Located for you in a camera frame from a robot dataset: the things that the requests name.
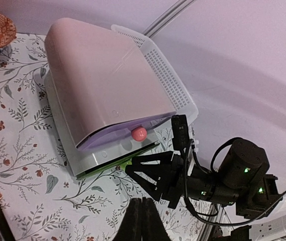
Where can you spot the floral table mat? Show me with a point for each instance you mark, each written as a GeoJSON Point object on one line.
{"type": "Point", "coordinates": [38, 196]}

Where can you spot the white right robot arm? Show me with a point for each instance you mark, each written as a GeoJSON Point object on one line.
{"type": "Point", "coordinates": [271, 227]}

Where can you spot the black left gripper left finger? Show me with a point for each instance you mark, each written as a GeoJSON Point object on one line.
{"type": "Point", "coordinates": [130, 228]}

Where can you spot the pink purple drawer box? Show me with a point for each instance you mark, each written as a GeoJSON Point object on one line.
{"type": "Point", "coordinates": [104, 84]}

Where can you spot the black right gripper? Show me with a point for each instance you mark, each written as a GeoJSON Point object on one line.
{"type": "Point", "coordinates": [241, 180]}

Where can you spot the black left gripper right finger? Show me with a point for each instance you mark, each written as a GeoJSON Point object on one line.
{"type": "Point", "coordinates": [153, 228]}

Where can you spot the white plastic basket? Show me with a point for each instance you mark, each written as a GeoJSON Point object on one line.
{"type": "Point", "coordinates": [172, 84]}

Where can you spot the green drawer box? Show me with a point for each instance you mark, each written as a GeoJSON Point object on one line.
{"type": "Point", "coordinates": [98, 159]}

